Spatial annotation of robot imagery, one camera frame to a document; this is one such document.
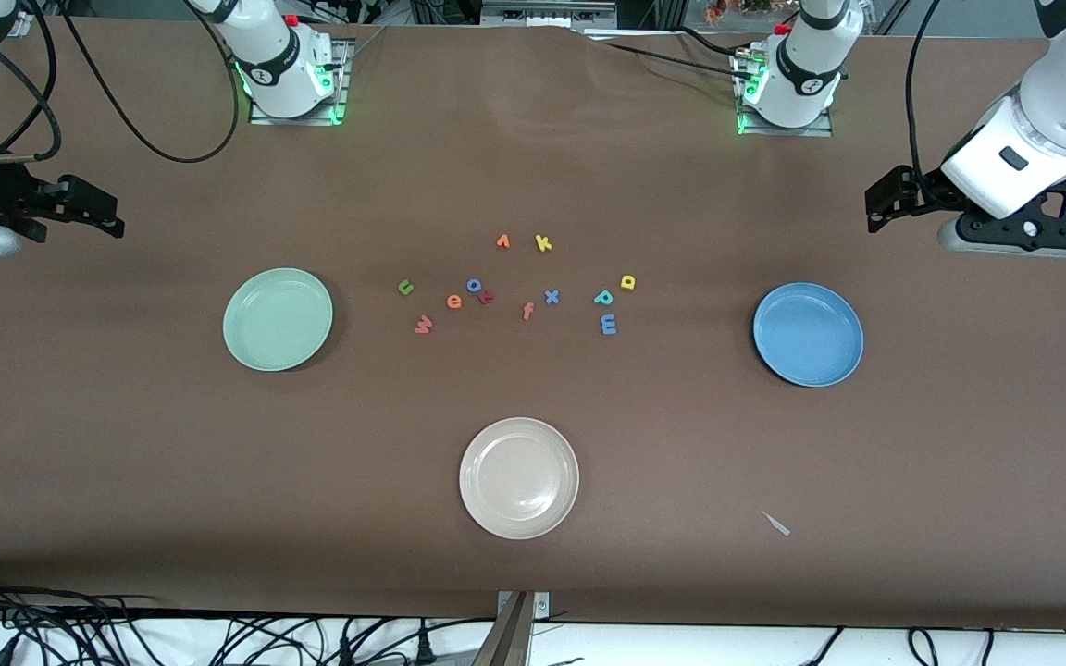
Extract blue plate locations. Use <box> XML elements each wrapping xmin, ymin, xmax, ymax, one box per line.
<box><xmin>752</xmin><ymin>282</ymin><xmax>865</xmax><ymax>388</ymax></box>

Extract light green plate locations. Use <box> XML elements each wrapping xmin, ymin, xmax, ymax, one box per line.
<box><xmin>222</xmin><ymin>267</ymin><xmax>334</xmax><ymax>373</ymax></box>

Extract orange flowers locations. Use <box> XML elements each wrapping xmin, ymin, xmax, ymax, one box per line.
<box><xmin>704</xmin><ymin>0</ymin><xmax>775</xmax><ymax>24</ymax></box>

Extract brown paper table cover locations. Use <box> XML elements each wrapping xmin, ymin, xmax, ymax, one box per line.
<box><xmin>0</xmin><ymin>17</ymin><xmax>1066</xmax><ymax>632</ymax></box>

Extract beige plate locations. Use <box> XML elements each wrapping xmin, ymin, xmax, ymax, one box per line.
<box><xmin>459</xmin><ymin>417</ymin><xmax>580</xmax><ymax>540</ymax></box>

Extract grey aluminium profile beam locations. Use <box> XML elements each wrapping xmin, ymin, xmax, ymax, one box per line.
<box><xmin>473</xmin><ymin>592</ymin><xmax>531</xmax><ymax>666</ymax></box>

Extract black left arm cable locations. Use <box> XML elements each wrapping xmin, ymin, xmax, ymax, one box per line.
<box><xmin>903</xmin><ymin>0</ymin><xmax>946</xmax><ymax>181</ymax></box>

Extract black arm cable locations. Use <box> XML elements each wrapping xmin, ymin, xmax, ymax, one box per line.
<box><xmin>0</xmin><ymin>0</ymin><xmax>242</xmax><ymax>166</ymax></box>
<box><xmin>903</xmin><ymin>0</ymin><xmax>946</xmax><ymax>181</ymax></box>

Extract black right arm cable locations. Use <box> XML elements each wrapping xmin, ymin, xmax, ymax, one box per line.
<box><xmin>0</xmin><ymin>0</ymin><xmax>242</xmax><ymax>166</ymax></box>

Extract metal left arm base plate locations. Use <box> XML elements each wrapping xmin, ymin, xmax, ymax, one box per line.
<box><xmin>737</xmin><ymin>51</ymin><xmax>836</xmax><ymax>138</ymax></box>

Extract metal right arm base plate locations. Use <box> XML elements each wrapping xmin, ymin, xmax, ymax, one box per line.
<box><xmin>248</xmin><ymin>37</ymin><xmax>351</xmax><ymax>127</ymax></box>

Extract black cable on table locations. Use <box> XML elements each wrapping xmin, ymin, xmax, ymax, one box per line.
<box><xmin>589</xmin><ymin>30</ymin><xmax>747</xmax><ymax>82</ymax></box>

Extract black cable tangle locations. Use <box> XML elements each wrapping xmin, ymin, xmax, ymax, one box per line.
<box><xmin>0</xmin><ymin>569</ymin><xmax>497</xmax><ymax>666</ymax></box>

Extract silver equipment frame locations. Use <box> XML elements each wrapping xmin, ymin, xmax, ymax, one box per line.
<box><xmin>480</xmin><ymin>0</ymin><xmax>619</xmax><ymax>31</ymax></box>

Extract silver metal bracket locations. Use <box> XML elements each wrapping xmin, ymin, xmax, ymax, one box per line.
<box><xmin>497</xmin><ymin>592</ymin><xmax>551</xmax><ymax>623</ymax></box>

